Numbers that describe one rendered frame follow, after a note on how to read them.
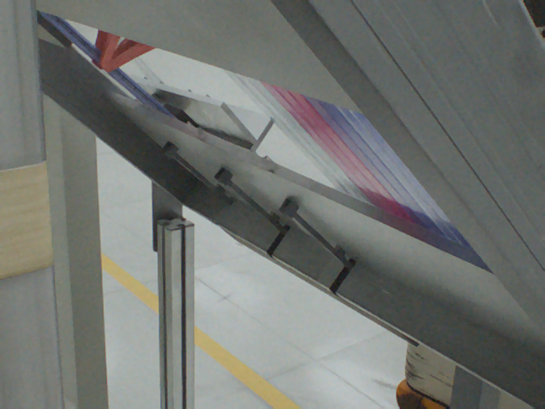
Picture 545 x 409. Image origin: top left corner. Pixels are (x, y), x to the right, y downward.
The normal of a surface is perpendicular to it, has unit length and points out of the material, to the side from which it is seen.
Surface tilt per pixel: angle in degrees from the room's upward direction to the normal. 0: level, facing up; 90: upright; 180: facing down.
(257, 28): 137
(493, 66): 90
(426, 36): 90
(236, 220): 47
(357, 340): 0
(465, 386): 90
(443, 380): 90
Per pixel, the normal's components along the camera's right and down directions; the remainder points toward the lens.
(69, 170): 0.71, 0.28
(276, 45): -0.57, 0.81
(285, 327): 0.04, -0.93
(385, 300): -0.55, -0.50
